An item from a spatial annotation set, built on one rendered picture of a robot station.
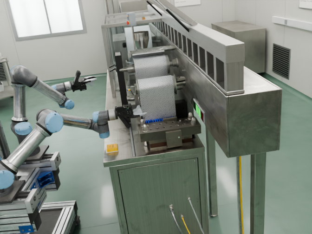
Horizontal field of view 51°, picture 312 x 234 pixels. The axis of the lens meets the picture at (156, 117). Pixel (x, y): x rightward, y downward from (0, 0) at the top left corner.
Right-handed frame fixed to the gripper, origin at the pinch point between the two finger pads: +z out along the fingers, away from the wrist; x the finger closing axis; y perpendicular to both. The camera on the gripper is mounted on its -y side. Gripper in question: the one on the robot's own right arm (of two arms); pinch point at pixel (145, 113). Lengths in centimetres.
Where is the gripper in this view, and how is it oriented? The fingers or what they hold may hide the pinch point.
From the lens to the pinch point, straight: 227.3
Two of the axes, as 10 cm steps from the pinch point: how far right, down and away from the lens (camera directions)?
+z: 9.9, -1.4, 0.8
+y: -1.0, -9.2, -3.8
